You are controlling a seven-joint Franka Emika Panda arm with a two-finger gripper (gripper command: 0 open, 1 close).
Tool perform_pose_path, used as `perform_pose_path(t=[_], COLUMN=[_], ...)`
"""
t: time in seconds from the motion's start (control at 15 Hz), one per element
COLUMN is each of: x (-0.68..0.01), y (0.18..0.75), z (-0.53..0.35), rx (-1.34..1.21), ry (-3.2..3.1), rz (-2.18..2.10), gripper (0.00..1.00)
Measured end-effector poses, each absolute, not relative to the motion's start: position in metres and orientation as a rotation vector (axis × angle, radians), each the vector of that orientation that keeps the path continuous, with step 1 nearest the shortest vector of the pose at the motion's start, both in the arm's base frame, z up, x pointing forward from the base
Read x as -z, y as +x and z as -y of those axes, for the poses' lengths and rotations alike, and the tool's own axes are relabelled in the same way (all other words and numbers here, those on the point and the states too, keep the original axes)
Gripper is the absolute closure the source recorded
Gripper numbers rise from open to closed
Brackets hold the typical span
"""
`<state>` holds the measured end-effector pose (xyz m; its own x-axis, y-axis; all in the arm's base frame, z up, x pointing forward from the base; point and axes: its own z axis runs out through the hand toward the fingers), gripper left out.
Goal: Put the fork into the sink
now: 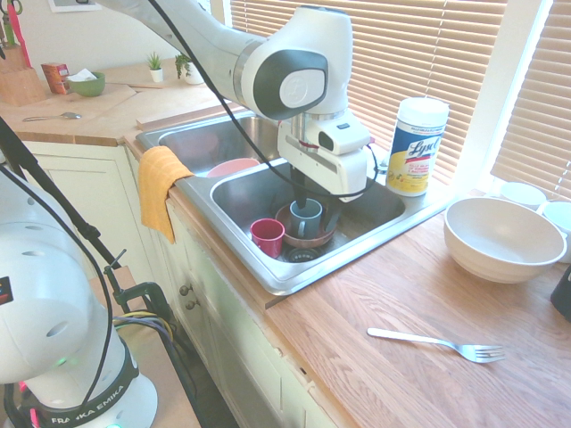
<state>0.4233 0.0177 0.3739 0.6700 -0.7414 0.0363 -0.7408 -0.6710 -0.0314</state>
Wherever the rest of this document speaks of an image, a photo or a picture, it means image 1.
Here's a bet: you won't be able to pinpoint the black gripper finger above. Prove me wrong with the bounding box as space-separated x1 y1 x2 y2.
325 195 342 229
290 164 314 210

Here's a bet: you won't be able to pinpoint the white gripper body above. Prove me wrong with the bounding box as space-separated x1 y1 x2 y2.
277 119 371 204

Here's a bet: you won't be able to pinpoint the silver metal fork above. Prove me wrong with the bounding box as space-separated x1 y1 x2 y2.
367 327 507 364

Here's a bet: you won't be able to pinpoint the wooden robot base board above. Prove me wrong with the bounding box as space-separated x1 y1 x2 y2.
87 266 202 428

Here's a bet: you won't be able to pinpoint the stainless steel double sink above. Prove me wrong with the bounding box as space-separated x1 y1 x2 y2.
135 109 456 296

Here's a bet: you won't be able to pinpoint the sink drain strainer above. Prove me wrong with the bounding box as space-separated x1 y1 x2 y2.
285 247 320 264

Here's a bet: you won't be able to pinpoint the grey mug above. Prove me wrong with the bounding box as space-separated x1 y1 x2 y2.
288 199 323 240

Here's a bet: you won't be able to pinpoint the brown wooden bowl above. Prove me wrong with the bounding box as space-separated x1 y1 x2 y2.
275 203 338 250

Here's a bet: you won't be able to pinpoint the red plastic cup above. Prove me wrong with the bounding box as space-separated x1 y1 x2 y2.
249 218 286 259

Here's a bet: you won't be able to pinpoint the pink plate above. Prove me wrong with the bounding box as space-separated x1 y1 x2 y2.
205 159 261 179

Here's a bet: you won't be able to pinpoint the Lysol wipes canister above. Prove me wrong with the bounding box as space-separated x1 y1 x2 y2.
385 96 451 198

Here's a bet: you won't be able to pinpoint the orange dish cloth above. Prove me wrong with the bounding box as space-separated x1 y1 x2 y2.
137 145 195 245

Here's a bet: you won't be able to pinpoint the trailing potted plant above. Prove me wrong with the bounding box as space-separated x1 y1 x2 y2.
174 53 205 86

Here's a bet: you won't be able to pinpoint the large cream bowl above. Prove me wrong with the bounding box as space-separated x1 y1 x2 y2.
443 197 567 285

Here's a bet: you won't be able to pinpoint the white ceramic cup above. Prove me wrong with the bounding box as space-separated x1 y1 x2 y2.
499 181 548 211

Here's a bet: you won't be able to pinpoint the small spiky potted plant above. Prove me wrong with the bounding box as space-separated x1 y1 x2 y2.
145 51 165 84

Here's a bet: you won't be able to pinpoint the green metal clamp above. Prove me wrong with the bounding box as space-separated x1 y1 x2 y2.
103 249 173 322

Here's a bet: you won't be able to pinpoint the narrow wooden window blind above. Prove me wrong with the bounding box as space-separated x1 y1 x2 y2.
489 0 571 202

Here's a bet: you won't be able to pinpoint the small white bowls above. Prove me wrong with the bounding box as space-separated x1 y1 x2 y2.
542 200 571 264

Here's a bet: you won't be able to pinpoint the green bowl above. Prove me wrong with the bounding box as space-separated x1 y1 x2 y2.
66 71 107 98

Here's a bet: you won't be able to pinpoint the silver metal spoon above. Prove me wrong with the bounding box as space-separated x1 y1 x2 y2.
21 111 83 123

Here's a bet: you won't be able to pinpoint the black container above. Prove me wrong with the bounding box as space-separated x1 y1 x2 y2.
550 265 571 322

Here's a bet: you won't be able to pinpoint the white crumpled paper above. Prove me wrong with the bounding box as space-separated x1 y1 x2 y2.
65 69 98 84

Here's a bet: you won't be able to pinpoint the orange cardboard box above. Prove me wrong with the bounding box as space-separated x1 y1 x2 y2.
40 62 71 95

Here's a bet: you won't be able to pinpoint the white framed picture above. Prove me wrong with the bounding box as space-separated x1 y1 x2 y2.
46 0 103 13

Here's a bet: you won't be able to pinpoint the wooden knife block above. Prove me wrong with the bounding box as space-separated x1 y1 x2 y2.
0 44 48 108

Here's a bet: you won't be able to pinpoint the coloured cable bundle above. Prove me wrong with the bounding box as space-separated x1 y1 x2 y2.
113 310 197 402

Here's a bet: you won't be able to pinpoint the black camera stand pole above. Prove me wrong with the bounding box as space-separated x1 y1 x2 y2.
0 115 124 268

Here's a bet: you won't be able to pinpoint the pink handled utensil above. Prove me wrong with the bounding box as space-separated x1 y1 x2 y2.
9 8 31 68

